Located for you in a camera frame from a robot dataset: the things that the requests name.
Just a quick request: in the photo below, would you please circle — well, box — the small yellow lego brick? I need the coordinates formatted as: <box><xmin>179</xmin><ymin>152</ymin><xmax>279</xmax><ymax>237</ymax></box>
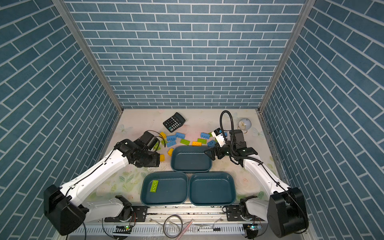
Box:
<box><xmin>168</xmin><ymin>148</ymin><xmax>174</xmax><ymax>157</ymax></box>

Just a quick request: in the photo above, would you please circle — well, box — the green lego plate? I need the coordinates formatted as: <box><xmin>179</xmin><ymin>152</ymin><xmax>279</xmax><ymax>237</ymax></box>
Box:
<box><xmin>150</xmin><ymin>180</ymin><xmax>159</xmax><ymax>193</ymax></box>

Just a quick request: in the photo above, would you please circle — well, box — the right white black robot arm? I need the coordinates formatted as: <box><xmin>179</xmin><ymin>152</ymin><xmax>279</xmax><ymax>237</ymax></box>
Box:
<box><xmin>205</xmin><ymin>129</ymin><xmax>309</xmax><ymax>238</ymax></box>

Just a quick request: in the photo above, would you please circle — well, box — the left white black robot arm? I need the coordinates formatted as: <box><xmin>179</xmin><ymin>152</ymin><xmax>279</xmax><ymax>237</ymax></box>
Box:
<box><xmin>44</xmin><ymin>139</ymin><xmax>161</xmax><ymax>236</ymax></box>

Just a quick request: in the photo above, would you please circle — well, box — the blue sloped lego brick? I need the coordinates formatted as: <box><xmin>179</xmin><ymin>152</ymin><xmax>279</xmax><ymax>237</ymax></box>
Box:
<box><xmin>207</xmin><ymin>140</ymin><xmax>217</xmax><ymax>147</ymax></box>

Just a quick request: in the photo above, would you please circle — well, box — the green lego brick right center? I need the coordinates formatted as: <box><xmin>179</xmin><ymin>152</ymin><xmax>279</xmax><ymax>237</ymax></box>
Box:
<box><xmin>197</xmin><ymin>138</ymin><xmax>207</xmax><ymax>144</ymax></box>

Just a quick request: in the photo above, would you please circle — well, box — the top teal plastic bin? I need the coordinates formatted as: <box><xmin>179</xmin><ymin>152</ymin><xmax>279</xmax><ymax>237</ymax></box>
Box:
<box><xmin>171</xmin><ymin>146</ymin><xmax>213</xmax><ymax>173</ymax></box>

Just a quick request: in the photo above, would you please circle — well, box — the blue lego brick top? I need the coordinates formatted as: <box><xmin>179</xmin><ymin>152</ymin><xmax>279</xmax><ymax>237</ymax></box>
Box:
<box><xmin>176</xmin><ymin>133</ymin><xmax>186</xmax><ymax>139</ymax></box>

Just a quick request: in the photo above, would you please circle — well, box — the bottom right teal bin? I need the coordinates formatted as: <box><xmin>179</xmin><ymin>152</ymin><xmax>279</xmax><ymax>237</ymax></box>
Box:
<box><xmin>189</xmin><ymin>172</ymin><xmax>237</xmax><ymax>206</ymax></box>

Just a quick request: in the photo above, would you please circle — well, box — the bottom left teal bin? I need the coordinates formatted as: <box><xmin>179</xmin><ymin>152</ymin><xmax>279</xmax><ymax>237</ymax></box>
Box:
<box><xmin>140</xmin><ymin>172</ymin><xmax>189</xmax><ymax>206</ymax></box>

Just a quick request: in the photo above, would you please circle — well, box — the black desk calculator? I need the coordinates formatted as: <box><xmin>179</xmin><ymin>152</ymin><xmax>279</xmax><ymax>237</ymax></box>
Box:
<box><xmin>163</xmin><ymin>112</ymin><xmax>186</xmax><ymax>133</ymax></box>

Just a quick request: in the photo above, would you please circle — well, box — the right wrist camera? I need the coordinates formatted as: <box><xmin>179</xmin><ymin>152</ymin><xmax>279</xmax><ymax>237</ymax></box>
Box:
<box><xmin>211</xmin><ymin>128</ymin><xmax>226</xmax><ymax>147</ymax></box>

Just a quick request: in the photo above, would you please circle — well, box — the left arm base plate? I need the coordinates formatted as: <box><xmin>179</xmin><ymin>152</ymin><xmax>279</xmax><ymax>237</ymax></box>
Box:
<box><xmin>104</xmin><ymin>206</ymin><xmax>148</xmax><ymax>223</ymax></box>

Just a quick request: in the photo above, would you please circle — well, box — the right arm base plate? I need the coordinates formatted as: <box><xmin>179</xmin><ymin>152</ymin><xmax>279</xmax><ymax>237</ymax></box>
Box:
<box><xmin>222</xmin><ymin>205</ymin><xmax>264</xmax><ymax>222</ymax></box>

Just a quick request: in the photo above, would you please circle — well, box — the coiled grey cable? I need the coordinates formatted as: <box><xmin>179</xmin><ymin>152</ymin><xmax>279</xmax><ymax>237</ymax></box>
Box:
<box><xmin>162</xmin><ymin>214</ymin><xmax>184</xmax><ymax>239</ymax></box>

